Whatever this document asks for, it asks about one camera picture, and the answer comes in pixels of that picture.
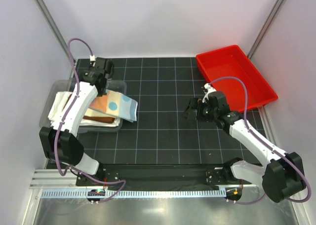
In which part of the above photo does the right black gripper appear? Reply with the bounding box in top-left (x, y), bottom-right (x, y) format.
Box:
top-left (182, 97), bottom-right (218, 122)

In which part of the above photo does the patterned white cloth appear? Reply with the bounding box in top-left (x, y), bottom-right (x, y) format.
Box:
top-left (88, 90), bottom-right (139, 123)

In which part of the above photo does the yellow crocodile print towel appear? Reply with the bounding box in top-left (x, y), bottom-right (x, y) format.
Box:
top-left (84, 109), bottom-right (113, 118)

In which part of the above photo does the large white towel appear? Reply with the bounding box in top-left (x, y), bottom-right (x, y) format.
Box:
top-left (48, 91), bottom-right (120, 128)

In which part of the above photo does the brown towel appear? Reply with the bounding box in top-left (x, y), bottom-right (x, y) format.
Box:
top-left (83, 95), bottom-right (116, 123)

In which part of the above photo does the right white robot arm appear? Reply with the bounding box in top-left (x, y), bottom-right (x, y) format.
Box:
top-left (184, 91), bottom-right (308, 203)

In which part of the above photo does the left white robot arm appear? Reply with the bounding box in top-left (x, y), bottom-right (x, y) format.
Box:
top-left (39, 56), bottom-right (114, 186)

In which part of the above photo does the clear plastic tray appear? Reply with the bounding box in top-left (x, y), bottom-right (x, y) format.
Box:
top-left (39, 78), bottom-right (127, 134)

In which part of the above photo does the red plastic bin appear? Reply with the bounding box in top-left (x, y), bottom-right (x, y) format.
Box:
top-left (196, 45), bottom-right (278, 112)

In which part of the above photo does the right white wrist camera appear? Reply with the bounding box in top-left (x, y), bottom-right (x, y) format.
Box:
top-left (202, 83), bottom-right (216, 103)

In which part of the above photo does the left aluminium frame post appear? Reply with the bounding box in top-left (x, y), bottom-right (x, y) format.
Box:
top-left (34, 0), bottom-right (69, 59)

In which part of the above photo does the aluminium frame post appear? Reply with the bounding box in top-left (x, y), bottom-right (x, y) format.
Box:
top-left (247, 0), bottom-right (286, 59)
top-left (34, 0), bottom-right (69, 59)

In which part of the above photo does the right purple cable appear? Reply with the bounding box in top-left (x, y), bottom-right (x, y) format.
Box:
top-left (209, 77), bottom-right (312, 205)

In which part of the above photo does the slotted metal rail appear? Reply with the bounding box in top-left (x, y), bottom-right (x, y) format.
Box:
top-left (41, 188), bottom-right (226, 199)

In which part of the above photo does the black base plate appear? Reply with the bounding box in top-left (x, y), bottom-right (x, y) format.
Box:
top-left (75, 163), bottom-right (252, 188)

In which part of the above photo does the right aluminium frame post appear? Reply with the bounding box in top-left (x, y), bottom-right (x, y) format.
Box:
top-left (247, 0), bottom-right (286, 59)

